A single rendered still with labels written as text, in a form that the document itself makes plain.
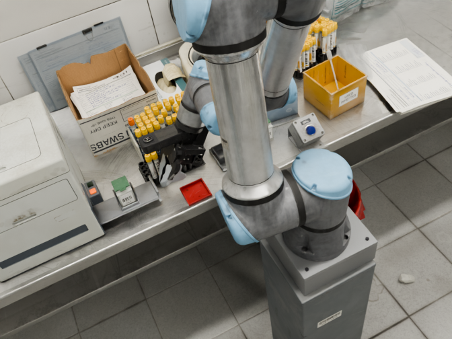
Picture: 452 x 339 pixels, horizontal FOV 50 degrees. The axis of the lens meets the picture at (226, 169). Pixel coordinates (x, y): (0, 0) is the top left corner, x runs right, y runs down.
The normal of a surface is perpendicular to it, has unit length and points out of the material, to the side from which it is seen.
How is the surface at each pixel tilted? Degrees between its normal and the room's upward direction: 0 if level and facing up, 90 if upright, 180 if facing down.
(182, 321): 0
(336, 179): 10
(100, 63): 87
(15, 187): 89
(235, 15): 78
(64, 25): 90
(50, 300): 0
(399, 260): 0
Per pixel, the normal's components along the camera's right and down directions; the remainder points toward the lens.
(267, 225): 0.30, 0.52
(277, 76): -0.11, 0.94
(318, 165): 0.04, -0.68
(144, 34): 0.44, 0.63
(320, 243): -0.02, 0.54
